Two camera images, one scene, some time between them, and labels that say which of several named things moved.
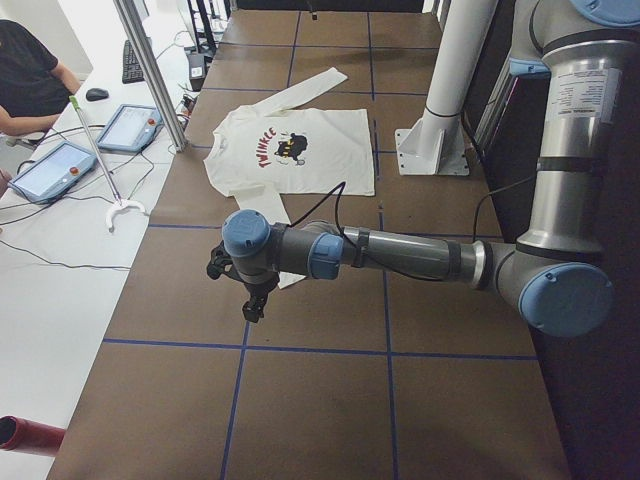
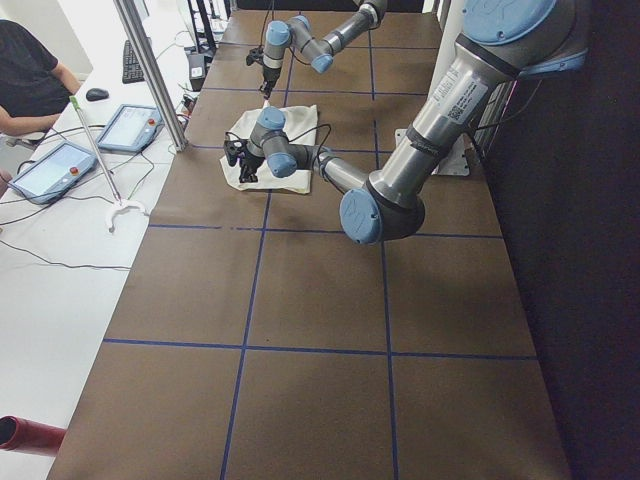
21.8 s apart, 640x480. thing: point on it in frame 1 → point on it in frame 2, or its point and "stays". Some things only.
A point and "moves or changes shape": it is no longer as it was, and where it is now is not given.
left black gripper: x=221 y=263 → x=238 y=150
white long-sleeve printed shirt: x=265 y=152 moves or changes shape
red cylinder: x=18 y=434 stays
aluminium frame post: x=161 y=91 stays
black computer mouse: x=94 y=94 stays
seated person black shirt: x=34 y=87 stays
